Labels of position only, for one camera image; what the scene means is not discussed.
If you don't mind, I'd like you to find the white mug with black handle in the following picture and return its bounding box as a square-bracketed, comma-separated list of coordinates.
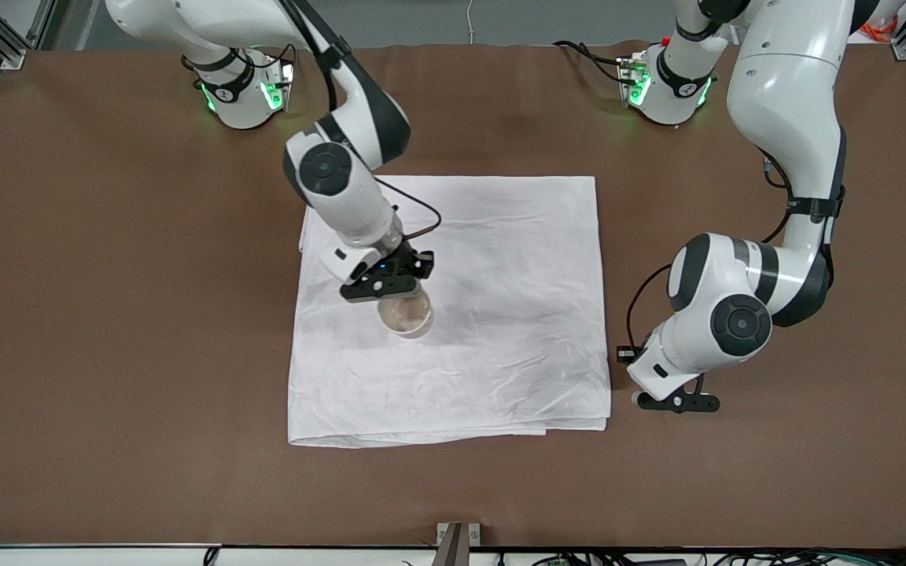
[377, 292, 433, 340]

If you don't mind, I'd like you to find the white folded cloth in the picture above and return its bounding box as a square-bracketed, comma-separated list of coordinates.
[288, 175, 613, 449]

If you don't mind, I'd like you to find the black cable bundle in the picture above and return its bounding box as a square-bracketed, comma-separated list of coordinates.
[500, 548, 906, 566]

